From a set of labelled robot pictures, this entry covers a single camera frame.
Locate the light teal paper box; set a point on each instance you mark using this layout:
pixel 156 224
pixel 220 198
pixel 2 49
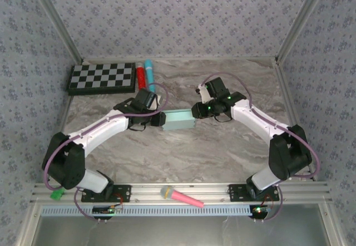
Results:
pixel 178 119

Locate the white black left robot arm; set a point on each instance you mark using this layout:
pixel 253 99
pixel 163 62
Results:
pixel 111 123

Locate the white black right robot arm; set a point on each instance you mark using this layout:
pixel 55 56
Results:
pixel 250 118

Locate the red glitter tube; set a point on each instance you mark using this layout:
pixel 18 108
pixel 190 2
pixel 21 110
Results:
pixel 141 76

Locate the teal marker pen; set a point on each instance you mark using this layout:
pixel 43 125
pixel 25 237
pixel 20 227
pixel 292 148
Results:
pixel 149 73

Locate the black grey chessboard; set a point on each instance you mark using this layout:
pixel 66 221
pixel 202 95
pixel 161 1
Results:
pixel 100 74

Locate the pink toy microphone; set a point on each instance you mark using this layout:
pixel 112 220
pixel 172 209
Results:
pixel 180 196

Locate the grey metal sheet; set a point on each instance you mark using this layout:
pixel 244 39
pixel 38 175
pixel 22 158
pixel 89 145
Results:
pixel 178 232

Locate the green plastic block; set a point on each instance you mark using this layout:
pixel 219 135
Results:
pixel 57 195

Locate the thin aluminium wall rail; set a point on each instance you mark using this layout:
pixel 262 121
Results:
pixel 180 59

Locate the aluminium side rail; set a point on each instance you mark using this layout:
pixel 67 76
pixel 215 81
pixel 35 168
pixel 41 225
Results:
pixel 286 90
pixel 65 111

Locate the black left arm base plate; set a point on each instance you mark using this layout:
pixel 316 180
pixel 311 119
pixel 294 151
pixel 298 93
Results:
pixel 122 193

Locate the long aluminium mounting rail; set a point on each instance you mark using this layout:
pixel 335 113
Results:
pixel 211 193

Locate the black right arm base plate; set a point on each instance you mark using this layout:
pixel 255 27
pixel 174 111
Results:
pixel 236 193

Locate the aluminium frame post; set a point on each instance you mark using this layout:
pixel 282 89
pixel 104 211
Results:
pixel 301 20
pixel 57 20

